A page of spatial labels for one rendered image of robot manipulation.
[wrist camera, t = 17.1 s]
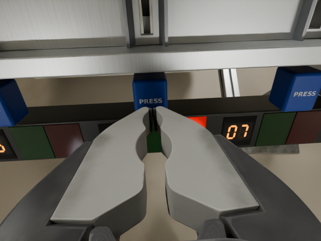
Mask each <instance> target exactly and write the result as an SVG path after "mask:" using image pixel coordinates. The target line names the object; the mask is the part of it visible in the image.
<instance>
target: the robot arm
mask: <svg viewBox="0 0 321 241"><path fill-rule="evenodd" d="M153 122H154V130H155V131H157V132H158V134H160V136H161V152H162V154H163V155H164V156H165V157H166V158H167V159H168V160H167V161H166V163H165V193H166V200H167V207H168V213H169V215H170V216H171V217H172V218H173V219H174V220H176V221H178V222H180V223H182V224H184V225H186V226H188V227H190V228H192V229H193V230H195V231H196V233H197V236H198V238H197V240H191V241H321V223H320V221H319V220H318V219H317V217H316V216H315V215H314V214H313V212H312V211H311V210H310V209H309V208H308V206H307V205H306V204H305V203H304V202H303V201H302V200H301V199H300V198H299V197H298V196H297V195H296V193H295V192H294V191H293V190H291V189H290V188H289V187H288V186H287V185H286V184H285V183H284V182H283V181H282V180H281V179H279V178H278V177H277V176H276V175H275V174H273V173H272V172H271V171H269V170H268V169H267V168H265V167H264V166H263V165H262V164H260V163H259V162H258V161H256V160H255V159H254V158H252V157H251V156H249V155H248V154H247V153H245V152H244V151H242V150H241V149H240V148H238V147H237V146H236V145H234V144H233V143H232V142H230V141H229V140H228V139H226V138H225V137H224V136H222V135H221V134H218V135H213V134H212V133H211V132H210V131H208V130H207V129H206V128H205V127H203V126H202V125H200V124H198V123H197V122H195V121H193V120H191V119H189V118H187V117H185V116H183V115H181V114H178V113H176V112H174V111H172V110H169V109H167V108H165V107H162V106H158V107H156V108H148V107H142V108H140V109H139V110H137V111H135V112H133V113H132V114H129V115H128V116H126V117H124V118H122V119H121V120H119V121H117V122H115V123H114V124H112V125H111V126H109V127H108V128H107V129H105V130H104V131H103V132H101V133H100V134H99V135H98V136H97V137H96V138H95V139H94V140H93V141H92V142H84V143H83V144H82V145H80V146H79V147H78V148H77V149H76V150H75V151H74V152H72V153H71V154H70V155H69V156H68V157H67V158H65V159H64V160H63V161H62V162H61V163H60V164H59V165H58V166H57V167H56V168H55V169H53V170H52V171H51V172H50V173H49V174H48V175H47V176H45V177H44V178H43V179H42V180H41V181H40V182H39V183H37V184H36V185H35V186H34V187H33V188H32V189H31V190H30V191H29V192H28V193H27V194H26V195H25V196H24V197H23V198H22V199H21V200H20V201H19V202H18V203H17V204H16V206H15V207H14V208H13V209H12V210H11V211H10V213H9V214H8V215H7V216H6V218H5V219H4V220H3V221H2V223H1V224H0V241H119V240H120V236H121V235H122V234H123V233H125V232H126V231H128V230H129V229H131V228H132V227H134V226H135V225H137V224H138V223H140V222H141V221H142V220H143V219H144V218H145V216H146V207H147V187H146V177H145V166H144V163H143V162H142V160H143V158H144V157H145V156H146V155H147V152H148V151H147V139H146V137H147V136H148V134H149V133H150V131H152V124H153Z"/></svg>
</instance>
